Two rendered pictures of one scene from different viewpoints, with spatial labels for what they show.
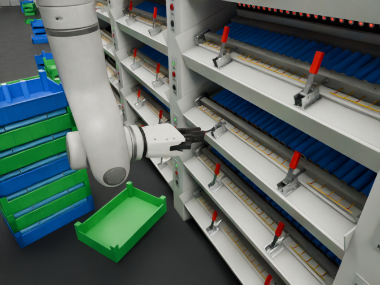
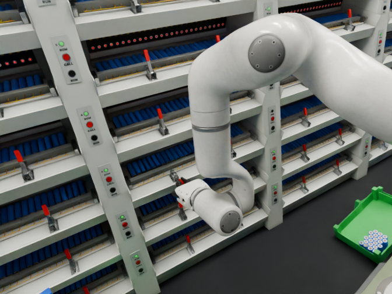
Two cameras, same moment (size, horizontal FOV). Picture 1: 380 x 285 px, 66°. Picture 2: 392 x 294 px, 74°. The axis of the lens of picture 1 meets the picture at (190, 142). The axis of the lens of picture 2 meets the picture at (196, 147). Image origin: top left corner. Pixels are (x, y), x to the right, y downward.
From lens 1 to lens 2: 96 cm
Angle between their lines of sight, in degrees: 74
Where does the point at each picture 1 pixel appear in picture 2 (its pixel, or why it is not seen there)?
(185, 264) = (206, 284)
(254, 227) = not seen: hidden behind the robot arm
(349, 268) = (268, 150)
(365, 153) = (256, 109)
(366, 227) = (266, 130)
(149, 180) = not seen: outside the picture
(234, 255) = (212, 237)
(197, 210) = (168, 262)
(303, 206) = (242, 152)
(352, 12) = not seen: hidden behind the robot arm
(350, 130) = (248, 107)
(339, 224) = (253, 144)
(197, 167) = (156, 229)
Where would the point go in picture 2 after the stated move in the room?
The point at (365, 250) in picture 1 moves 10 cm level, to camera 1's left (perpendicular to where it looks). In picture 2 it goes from (269, 138) to (275, 148)
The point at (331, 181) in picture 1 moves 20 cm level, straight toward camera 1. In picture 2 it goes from (236, 138) to (283, 142)
